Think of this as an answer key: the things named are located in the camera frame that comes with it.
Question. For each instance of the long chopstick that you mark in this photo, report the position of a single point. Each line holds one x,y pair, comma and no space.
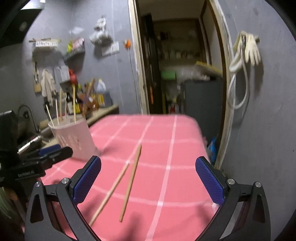
74,102

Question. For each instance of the large oil jug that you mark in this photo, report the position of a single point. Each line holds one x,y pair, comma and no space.
103,95

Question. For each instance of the hanging plastic bag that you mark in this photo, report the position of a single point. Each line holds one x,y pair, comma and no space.
101,36

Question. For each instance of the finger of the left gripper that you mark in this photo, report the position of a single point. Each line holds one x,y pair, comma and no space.
45,158

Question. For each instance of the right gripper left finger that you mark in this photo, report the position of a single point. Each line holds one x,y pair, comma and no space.
42,222

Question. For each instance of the white hanging towel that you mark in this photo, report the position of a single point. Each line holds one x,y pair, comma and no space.
48,86

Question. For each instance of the white wall basket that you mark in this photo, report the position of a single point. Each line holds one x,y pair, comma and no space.
45,43

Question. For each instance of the red plastic bag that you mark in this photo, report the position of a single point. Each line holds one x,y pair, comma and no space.
73,77

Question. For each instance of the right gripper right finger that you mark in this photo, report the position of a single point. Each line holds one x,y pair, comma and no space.
243,212

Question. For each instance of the dark cabinet in doorway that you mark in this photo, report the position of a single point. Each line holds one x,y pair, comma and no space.
203,101

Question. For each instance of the short chopstick in basket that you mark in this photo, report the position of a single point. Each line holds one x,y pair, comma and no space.
60,103

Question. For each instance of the wall socket plate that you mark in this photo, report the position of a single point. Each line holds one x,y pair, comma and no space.
110,49

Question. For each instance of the wire wall shelf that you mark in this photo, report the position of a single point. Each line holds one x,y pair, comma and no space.
74,52

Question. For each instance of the metal box grater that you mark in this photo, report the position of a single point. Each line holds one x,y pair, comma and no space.
61,73

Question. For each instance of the chopsticks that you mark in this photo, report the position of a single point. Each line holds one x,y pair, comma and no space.
129,188

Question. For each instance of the white plastic utensil basket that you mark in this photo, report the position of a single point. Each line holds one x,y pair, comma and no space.
76,135

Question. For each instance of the white gloves on wall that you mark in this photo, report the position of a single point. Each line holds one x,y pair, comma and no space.
246,50

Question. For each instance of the black bottle white label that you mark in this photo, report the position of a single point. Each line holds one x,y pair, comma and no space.
69,104

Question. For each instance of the orange wall hook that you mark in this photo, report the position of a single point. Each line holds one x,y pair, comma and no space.
127,44

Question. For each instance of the brown snack packet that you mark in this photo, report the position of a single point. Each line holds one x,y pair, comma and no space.
89,103

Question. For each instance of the pink checkered tablecloth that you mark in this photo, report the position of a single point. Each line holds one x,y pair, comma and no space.
168,201

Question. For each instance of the pale chopstick pair on table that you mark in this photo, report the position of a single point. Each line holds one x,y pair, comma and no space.
109,193

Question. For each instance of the wooden door frame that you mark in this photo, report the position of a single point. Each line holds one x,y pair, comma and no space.
226,55

